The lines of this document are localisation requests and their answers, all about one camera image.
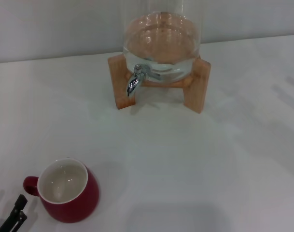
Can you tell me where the red ceramic cup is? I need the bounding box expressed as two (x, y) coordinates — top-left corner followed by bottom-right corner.
(23, 157), (101, 223)

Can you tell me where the chrome faucet tap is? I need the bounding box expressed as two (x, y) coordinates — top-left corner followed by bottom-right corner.
(126, 64), (162, 99)

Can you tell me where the wooden dispenser stand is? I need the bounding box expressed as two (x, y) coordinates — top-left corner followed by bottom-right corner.
(107, 54), (211, 111)

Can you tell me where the glass water dispenser jar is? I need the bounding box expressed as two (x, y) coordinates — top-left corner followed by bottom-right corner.
(121, 0), (202, 82)

